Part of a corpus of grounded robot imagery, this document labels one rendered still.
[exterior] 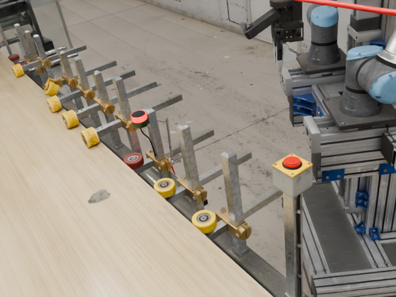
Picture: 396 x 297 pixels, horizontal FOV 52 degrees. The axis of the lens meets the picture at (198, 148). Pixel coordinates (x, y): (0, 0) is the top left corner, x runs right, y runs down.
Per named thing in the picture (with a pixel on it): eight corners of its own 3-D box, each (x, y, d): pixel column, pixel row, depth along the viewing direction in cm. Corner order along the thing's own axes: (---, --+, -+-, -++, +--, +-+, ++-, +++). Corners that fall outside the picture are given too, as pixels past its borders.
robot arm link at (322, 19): (312, 44, 185) (312, 14, 177) (308, 35, 196) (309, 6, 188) (340, 41, 183) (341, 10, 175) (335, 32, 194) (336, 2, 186)
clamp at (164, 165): (157, 157, 184) (154, 147, 181) (172, 169, 174) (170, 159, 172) (146, 162, 182) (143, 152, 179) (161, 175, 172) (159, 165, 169)
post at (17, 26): (40, 81, 333) (17, 22, 307) (42, 82, 330) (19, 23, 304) (36, 83, 331) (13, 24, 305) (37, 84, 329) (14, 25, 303)
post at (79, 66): (102, 133, 241) (78, 55, 215) (105, 135, 238) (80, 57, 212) (97, 135, 240) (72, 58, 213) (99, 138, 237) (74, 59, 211)
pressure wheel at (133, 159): (142, 170, 181) (136, 149, 175) (151, 178, 175) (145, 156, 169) (126, 178, 178) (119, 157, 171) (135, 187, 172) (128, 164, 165)
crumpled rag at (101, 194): (106, 187, 157) (105, 182, 155) (112, 196, 151) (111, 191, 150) (85, 197, 154) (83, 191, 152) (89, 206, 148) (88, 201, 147)
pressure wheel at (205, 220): (197, 233, 144) (192, 208, 138) (220, 232, 143) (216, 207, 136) (195, 250, 137) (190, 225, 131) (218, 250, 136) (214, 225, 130)
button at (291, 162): (291, 159, 102) (291, 153, 101) (304, 165, 99) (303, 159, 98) (280, 166, 101) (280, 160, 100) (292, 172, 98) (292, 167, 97)
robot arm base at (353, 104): (373, 95, 158) (375, 71, 153) (389, 114, 146) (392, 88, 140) (333, 101, 159) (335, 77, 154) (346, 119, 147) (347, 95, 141)
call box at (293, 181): (291, 176, 108) (291, 152, 104) (312, 188, 103) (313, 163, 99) (272, 188, 105) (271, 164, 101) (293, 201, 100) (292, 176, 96)
